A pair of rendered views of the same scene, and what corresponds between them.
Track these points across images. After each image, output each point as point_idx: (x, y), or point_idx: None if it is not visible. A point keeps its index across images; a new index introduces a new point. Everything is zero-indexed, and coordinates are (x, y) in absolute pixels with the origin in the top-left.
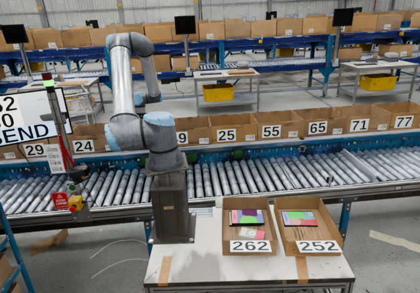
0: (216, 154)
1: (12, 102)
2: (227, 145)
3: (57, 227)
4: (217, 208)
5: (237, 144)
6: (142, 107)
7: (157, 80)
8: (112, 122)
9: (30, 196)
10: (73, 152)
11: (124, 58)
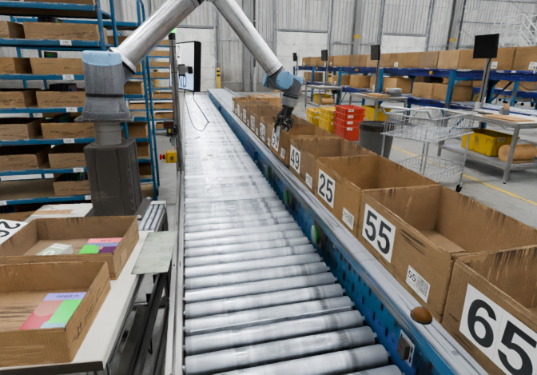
0: (308, 215)
1: (179, 50)
2: (314, 205)
3: None
4: (145, 234)
5: (321, 214)
6: (285, 96)
7: (255, 45)
8: None
9: (209, 152)
10: (260, 136)
11: None
